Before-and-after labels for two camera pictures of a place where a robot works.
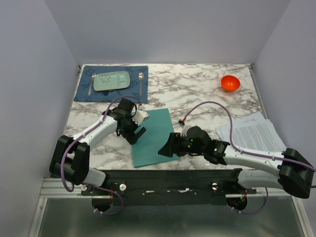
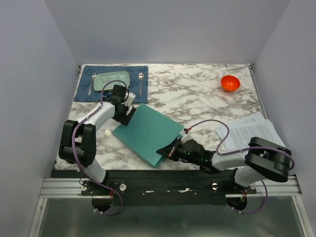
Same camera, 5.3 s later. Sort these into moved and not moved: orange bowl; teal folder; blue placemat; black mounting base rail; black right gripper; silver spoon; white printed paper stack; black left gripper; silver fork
Moved: teal folder; black right gripper; black left gripper
Not moved: black mounting base rail; orange bowl; white printed paper stack; silver fork; blue placemat; silver spoon
